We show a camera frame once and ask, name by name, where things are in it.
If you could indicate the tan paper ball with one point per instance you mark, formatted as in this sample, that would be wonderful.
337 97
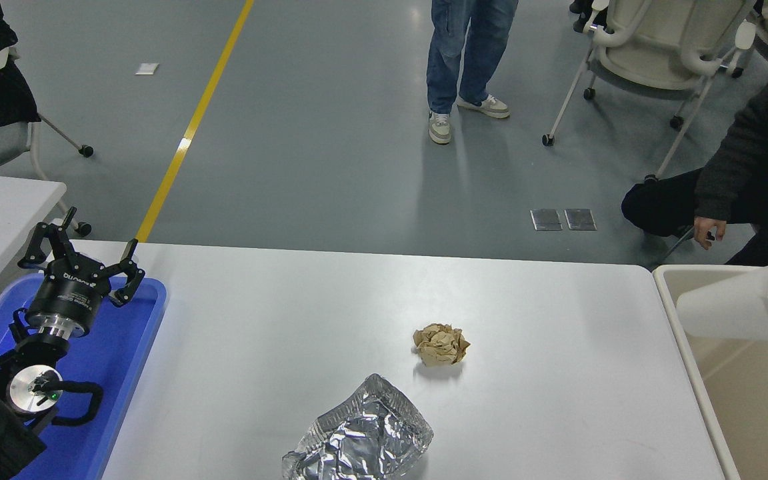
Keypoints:
440 344

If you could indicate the white paper cup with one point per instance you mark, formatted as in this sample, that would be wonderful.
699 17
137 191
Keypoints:
724 306

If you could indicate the white rolling chair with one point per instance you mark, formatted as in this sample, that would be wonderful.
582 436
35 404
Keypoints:
650 46

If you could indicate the blue plastic tray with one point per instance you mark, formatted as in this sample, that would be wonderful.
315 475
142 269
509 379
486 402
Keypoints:
117 373

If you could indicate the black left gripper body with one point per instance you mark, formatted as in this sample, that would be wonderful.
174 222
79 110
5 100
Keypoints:
67 293

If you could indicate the white paper scrap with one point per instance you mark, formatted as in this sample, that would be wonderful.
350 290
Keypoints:
147 68

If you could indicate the person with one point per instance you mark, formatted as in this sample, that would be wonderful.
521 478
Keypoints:
587 20
464 40
764 153

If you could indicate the person's left hand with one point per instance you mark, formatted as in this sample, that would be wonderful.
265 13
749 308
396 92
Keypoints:
709 230

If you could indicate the metal floor plate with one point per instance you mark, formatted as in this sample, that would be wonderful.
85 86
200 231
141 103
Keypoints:
580 218
546 219

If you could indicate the foil tray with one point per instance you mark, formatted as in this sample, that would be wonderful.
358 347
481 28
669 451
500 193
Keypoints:
364 440

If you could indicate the large pale bin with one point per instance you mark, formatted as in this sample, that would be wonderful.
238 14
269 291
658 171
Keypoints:
757 400

